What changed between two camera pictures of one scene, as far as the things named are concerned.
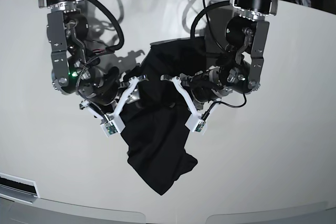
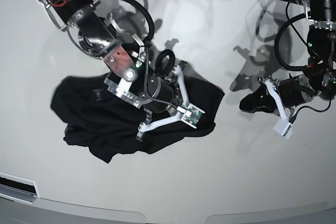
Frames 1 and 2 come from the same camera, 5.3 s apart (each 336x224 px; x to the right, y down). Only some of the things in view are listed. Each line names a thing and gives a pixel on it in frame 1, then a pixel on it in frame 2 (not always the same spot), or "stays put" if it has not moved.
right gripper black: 205,85 -> 294,91
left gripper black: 100,85 -> 161,94
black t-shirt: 158,143 -> 104,123
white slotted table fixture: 18,189 stays put
